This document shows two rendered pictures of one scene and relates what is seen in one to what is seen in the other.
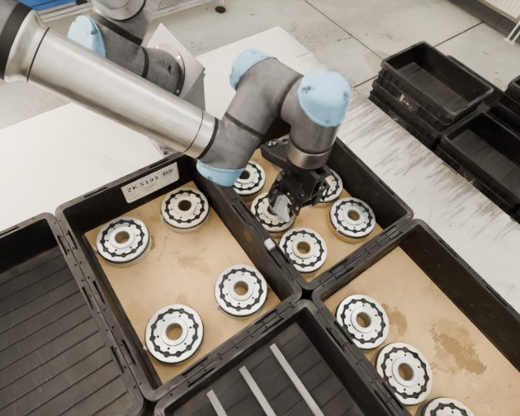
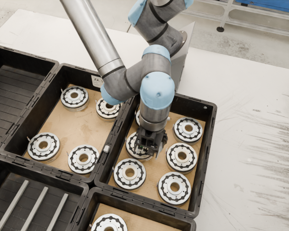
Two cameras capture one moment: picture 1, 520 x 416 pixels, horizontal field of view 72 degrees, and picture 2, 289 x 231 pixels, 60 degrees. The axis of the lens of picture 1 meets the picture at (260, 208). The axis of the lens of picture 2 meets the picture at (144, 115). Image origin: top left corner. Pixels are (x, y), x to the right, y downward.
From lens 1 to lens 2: 0.42 m
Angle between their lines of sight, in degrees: 30
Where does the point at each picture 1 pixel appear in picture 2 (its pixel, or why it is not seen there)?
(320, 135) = (143, 108)
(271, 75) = (150, 63)
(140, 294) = (56, 122)
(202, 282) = (79, 142)
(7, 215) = (69, 59)
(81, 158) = not seen: hidden behind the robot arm
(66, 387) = (1, 127)
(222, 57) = (234, 63)
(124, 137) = not seen: hidden behind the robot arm
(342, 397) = not seen: outside the picture
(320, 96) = (145, 84)
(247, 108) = (132, 71)
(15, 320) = (18, 91)
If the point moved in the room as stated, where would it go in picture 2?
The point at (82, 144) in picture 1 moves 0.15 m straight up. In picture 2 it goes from (123, 54) to (123, 30)
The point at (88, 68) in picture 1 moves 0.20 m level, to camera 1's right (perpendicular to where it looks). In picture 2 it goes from (77, 7) to (109, 55)
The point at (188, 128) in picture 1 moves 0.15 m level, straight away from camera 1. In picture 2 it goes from (101, 60) to (138, 35)
